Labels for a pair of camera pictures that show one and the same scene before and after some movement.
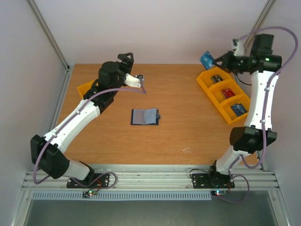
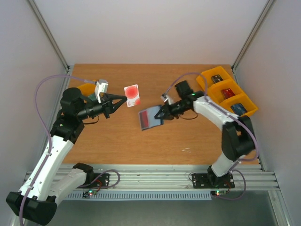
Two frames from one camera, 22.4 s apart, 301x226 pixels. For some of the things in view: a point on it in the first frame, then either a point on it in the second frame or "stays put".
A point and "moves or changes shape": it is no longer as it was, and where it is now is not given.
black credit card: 217,78 stays put
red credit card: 227,93 stays put
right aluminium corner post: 263,16 stays put
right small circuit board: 218,192 stays put
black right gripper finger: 221,63 -> 160,116
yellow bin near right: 230,115 stays put
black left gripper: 123,57 -> 107,104
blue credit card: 239,109 stays put
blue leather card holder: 147,117 moves or changes shape
